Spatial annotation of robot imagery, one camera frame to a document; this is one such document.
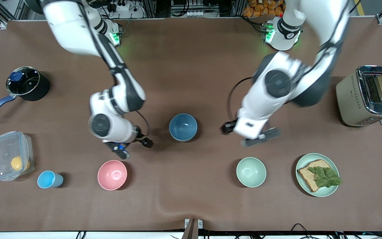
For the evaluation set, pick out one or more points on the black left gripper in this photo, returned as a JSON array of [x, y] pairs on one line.
[[227, 127]]

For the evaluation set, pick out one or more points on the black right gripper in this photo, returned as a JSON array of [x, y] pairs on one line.
[[141, 137]]

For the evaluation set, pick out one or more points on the blue bowl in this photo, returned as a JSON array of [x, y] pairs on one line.
[[183, 126]]

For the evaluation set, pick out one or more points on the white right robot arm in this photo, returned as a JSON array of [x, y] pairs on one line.
[[75, 30]]

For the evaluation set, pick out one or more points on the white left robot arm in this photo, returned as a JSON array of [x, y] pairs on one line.
[[277, 83]]

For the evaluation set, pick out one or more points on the pink bowl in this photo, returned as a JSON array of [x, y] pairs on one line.
[[112, 175]]

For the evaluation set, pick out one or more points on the brown table mat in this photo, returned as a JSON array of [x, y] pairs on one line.
[[191, 186]]

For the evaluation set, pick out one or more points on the brown bread slice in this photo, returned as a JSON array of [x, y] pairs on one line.
[[307, 174]]

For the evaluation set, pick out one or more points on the blue plastic cup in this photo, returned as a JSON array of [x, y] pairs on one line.
[[48, 179]]

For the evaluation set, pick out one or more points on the green lettuce leaf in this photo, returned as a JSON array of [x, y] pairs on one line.
[[325, 177]]

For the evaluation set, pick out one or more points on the light green plate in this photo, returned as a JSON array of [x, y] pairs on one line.
[[320, 192]]

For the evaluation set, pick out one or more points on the beige and chrome toaster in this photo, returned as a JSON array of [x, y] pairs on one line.
[[348, 99]]

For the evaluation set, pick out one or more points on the orange packaged snacks pile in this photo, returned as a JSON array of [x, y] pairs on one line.
[[264, 8]]

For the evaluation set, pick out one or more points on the yellow fruit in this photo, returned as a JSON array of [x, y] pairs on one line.
[[17, 163]]

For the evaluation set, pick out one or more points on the glass lid with blue knob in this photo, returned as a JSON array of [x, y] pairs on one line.
[[28, 83]]

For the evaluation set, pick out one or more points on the white power strip with plugs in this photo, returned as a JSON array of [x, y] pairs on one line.
[[122, 6]]

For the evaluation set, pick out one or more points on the clear plastic lidded container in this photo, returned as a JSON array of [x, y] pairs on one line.
[[7, 152]]

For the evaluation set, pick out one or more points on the metal table clamp bracket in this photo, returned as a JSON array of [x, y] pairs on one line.
[[193, 225]]

